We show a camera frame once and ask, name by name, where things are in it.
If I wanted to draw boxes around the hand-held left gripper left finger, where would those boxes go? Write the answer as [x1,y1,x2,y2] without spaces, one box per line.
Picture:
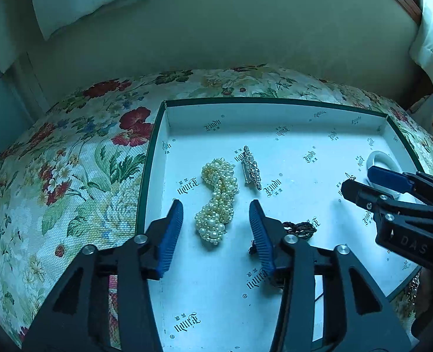
[21,199,185,352]

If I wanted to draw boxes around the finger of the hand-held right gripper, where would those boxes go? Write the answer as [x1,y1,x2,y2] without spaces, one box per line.
[367,166,433,208]
[340,178,433,224]

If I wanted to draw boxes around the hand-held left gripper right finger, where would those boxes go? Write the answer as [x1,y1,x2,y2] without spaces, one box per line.
[248,199,412,352]

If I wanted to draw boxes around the white jade bangle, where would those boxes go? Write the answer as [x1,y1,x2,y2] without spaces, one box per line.
[366,150,404,197]

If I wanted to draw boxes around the dark braided cord necklace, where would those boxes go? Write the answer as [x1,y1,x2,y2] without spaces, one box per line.
[248,221,318,255]

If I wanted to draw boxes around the pearl bracelet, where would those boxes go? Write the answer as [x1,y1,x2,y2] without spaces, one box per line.
[194,158,238,246]

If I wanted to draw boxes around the crystal brooch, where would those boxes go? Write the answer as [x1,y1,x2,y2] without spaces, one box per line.
[239,146,264,190]

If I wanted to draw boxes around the shallow green jewelry box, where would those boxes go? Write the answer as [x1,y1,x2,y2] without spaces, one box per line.
[135,97,422,352]

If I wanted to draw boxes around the floral bedsheet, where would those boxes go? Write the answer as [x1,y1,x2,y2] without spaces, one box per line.
[0,64,433,349]

